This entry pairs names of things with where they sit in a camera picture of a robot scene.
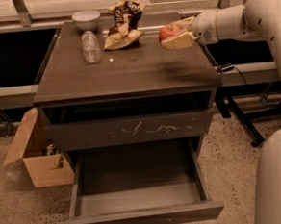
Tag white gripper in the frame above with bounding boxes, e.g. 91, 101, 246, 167
161, 11, 219, 50

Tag red apple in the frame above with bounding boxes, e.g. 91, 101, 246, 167
158, 24, 181, 42

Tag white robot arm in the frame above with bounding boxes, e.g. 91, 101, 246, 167
161, 0, 281, 224

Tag dark grey drawer cabinet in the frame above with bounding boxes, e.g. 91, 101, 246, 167
34, 13, 222, 164

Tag scratched upper drawer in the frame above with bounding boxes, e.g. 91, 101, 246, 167
46, 112, 212, 151

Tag open bottom drawer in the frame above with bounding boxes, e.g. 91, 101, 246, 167
60, 137, 224, 224

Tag crumpled brown snack bag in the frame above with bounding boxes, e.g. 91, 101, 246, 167
104, 0, 145, 51

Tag black metal stand leg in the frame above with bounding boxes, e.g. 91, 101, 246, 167
214, 96, 281, 147

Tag clear plastic bottle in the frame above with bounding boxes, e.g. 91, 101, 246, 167
81, 31, 101, 63

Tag white ceramic bowl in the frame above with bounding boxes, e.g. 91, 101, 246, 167
72, 11, 100, 31

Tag cans inside cardboard box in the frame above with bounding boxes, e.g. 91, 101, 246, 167
43, 144, 64, 166

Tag open cardboard box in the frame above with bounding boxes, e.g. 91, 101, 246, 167
3, 108, 75, 187

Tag black cable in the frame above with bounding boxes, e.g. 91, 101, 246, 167
217, 62, 249, 87

